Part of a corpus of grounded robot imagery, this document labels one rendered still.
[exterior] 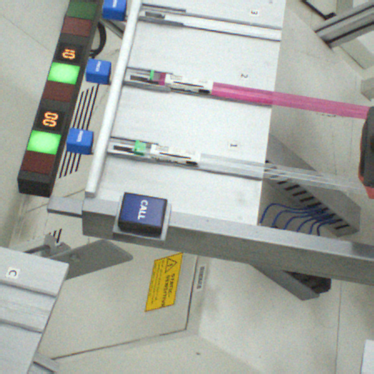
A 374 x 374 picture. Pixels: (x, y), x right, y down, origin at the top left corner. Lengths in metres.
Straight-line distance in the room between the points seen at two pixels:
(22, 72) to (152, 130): 0.97
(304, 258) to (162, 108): 0.26
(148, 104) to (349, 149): 0.69
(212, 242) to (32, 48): 1.14
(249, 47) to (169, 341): 0.44
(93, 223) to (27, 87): 1.02
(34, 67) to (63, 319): 0.73
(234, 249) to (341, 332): 0.55
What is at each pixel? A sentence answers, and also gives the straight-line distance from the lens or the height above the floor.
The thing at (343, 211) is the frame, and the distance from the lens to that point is 1.63.
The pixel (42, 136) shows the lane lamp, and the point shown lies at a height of 0.66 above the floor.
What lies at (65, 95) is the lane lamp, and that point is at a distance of 1.20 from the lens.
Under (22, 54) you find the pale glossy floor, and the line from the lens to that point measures 2.13.
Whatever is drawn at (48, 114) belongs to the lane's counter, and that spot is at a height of 0.66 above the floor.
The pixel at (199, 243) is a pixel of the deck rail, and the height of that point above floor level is 0.79.
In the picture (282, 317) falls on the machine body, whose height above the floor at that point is 0.62.
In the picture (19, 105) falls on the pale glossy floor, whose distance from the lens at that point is 2.07.
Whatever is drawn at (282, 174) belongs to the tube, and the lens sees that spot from 1.13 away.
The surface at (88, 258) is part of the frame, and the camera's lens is 1.09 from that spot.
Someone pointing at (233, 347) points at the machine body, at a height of 0.62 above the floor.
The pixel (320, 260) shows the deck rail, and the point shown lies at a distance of 1.11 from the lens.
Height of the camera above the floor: 1.50
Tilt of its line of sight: 41 degrees down
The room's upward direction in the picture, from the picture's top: 69 degrees clockwise
